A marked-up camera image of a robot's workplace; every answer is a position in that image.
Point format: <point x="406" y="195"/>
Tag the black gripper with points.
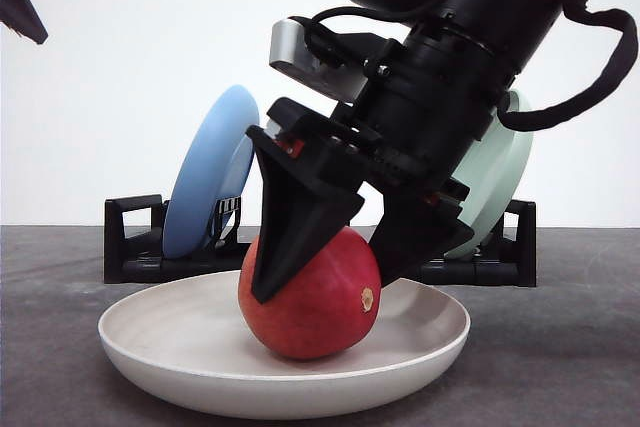
<point x="25" y="17"/>
<point x="429" y="102"/>

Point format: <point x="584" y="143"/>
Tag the white plate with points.
<point x="184" y="342"/>

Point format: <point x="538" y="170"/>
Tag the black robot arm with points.
<point x="510" y="28"/>

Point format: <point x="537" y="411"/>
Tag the green plate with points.
<point x="496" y="168"/>

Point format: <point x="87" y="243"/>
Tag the blue plate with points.
<point x="211" y="165"/>

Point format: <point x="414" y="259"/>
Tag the black plastic dish rack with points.
<point x="135" y="248"/>

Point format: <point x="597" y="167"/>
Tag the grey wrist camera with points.
<point x="289" y="51"/>

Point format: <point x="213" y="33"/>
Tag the black sleeved cable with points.
<point x="578" y="11"/>

